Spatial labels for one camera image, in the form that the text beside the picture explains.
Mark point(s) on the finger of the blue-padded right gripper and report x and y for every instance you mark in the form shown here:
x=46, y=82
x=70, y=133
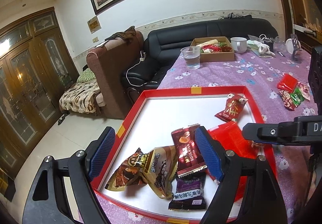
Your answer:
x=281, y=133

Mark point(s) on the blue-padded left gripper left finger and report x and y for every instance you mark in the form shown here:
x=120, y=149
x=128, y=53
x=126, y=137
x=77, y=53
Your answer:
x=98, y=151

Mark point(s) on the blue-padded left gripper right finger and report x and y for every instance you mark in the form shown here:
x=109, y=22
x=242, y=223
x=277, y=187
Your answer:
x=212, y=152

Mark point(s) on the green candy packet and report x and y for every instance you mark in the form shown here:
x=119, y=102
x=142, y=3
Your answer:
x=297, y=97

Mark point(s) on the red snack packet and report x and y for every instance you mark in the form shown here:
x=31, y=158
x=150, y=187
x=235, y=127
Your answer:
x=287, y=83

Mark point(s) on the red white heart candy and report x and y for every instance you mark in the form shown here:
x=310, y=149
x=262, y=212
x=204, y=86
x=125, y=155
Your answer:
x=304, y=90

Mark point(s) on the dark red wafer packet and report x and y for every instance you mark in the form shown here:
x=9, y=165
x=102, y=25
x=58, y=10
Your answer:
x=190, y=160

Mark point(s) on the pile of red candy packets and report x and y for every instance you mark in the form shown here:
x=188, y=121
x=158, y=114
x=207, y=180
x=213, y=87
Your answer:
x=285, y=96

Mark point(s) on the red gift box tray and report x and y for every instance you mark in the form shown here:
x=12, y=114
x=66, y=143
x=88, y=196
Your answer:
x=150, y=123

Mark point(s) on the dark purple candy packet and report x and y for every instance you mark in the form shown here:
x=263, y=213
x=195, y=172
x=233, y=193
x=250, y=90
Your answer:
x=189, y=193

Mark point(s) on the red floral candy packet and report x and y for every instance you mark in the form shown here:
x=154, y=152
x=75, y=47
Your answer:
x=235, y=104

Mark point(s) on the patterned brown blanket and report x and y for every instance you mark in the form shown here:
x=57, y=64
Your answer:
x=81, y=98

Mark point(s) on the gold chocolate snack bag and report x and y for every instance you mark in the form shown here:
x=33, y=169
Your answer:
x=156, y=168

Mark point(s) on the black phone stand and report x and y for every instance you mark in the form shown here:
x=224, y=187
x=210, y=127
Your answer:
x=295, y=57

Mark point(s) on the white cloth gloves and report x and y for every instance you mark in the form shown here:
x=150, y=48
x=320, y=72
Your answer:
x=260, y=49

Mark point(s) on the white round container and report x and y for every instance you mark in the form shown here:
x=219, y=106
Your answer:
x=290, y=46

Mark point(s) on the brown armchair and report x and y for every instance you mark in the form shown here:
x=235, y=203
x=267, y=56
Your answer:
x=108, y=62

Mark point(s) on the wooden glass-panel door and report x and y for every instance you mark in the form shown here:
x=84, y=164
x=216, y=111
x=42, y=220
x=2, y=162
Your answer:
x=36, y=69

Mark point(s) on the white ceramic mug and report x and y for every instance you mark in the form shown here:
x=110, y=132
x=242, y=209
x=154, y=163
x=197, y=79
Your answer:
x=239, y=44

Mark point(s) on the clear plastic water cup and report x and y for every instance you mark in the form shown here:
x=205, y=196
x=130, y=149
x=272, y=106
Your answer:
x=191, y=56

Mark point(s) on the brown cardboard snack box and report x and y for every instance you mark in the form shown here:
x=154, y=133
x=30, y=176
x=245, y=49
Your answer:
x=214, y=49

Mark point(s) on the wooden display cabinet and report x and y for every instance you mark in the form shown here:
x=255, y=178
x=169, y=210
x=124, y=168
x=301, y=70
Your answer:
x=303, y=18

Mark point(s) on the black leather sofa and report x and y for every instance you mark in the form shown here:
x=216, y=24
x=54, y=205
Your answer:
x=162, y=47

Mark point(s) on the gold wall plaque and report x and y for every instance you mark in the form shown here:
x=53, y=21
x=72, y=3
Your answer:
x=94, y=24

